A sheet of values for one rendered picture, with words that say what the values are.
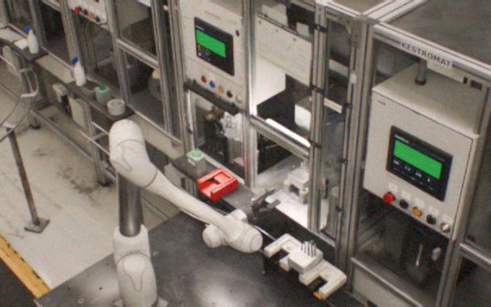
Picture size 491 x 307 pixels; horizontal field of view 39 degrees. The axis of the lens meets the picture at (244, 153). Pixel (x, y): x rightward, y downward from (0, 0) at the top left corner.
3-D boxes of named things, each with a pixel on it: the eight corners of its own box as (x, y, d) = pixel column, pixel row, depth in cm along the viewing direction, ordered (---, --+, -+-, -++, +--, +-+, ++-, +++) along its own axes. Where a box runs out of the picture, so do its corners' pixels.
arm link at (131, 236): (116, 280, 317) (111, 247, 334) (152, 275, 321) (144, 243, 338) (108, 142, 271) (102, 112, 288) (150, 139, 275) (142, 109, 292)
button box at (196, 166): (187, 172, 353) (186, 153, 346) (200, 165, 357) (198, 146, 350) (197, 179, 349) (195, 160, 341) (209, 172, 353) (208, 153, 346)
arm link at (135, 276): (123, 314, 304) (117, 280, 291) (118, 283, 318) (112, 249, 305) (160, 306, 307) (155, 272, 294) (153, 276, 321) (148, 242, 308)
